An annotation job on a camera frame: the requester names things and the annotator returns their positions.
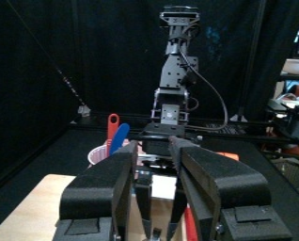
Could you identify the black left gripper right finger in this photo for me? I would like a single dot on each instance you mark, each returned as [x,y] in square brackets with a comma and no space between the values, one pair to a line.
[227,188]

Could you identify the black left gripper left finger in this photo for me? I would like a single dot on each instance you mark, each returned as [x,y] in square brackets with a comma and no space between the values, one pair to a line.
[98,194]

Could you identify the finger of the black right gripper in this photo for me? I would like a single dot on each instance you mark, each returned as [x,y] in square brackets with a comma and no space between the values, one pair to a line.
[178,207]
[144,207]

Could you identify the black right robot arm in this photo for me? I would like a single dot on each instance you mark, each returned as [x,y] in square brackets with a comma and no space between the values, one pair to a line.
[172,72]

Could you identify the white bowl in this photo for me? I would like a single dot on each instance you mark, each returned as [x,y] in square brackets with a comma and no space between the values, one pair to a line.
[298,66]

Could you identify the orange-brown flat board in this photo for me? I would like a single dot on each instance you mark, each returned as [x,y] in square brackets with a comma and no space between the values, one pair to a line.
[230,156]

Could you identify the red plastic utensil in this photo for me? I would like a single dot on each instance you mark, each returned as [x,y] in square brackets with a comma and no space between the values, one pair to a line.
[110,135]

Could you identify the red plastic cup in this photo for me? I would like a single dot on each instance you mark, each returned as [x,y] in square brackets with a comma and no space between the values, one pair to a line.
[98,155]

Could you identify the black mesh chair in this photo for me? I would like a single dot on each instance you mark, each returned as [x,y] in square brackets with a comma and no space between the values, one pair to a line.
[294,172]

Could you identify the black equipment box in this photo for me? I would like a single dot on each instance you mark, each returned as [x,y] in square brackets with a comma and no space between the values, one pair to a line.
[298,125]

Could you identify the black frame pole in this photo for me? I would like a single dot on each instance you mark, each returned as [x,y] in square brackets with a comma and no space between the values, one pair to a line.
[251,62]

